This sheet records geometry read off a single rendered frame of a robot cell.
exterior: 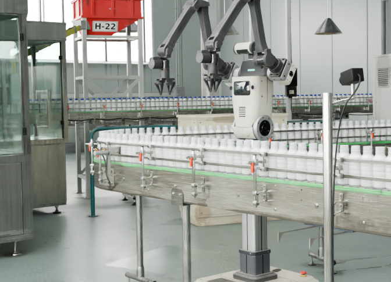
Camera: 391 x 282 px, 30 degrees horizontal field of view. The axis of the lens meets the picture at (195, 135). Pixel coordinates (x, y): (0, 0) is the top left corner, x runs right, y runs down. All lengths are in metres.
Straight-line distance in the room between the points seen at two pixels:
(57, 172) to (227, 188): 5.49
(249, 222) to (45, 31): 4.98
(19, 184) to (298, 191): 3.76
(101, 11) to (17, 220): 4.46
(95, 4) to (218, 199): 6.94
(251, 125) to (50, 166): 4.84
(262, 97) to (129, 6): 6.27
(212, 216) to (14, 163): 2.37
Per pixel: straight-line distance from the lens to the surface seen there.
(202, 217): 7.84
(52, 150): 8.87
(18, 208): 6.61
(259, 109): 4.34
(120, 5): 10.41
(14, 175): 6.57
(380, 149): 3.00
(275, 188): 3.34
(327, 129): 2.50
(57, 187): 8.94
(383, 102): 9.68
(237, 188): 3.53
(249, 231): 4.46
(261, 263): 4.50
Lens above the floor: 1.38
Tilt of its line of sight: 3 degrees down
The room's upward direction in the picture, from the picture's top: 1 degrees counter-clockwise
